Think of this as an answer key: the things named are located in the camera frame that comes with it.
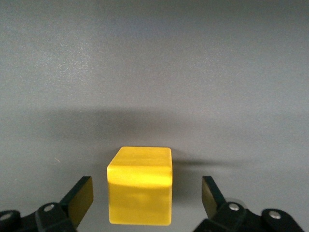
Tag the yellow cube block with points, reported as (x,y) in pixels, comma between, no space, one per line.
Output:
(140,188)

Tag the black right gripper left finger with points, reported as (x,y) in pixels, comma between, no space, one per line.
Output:
(55,215)

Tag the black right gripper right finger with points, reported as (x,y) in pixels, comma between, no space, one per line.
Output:
(236,217)

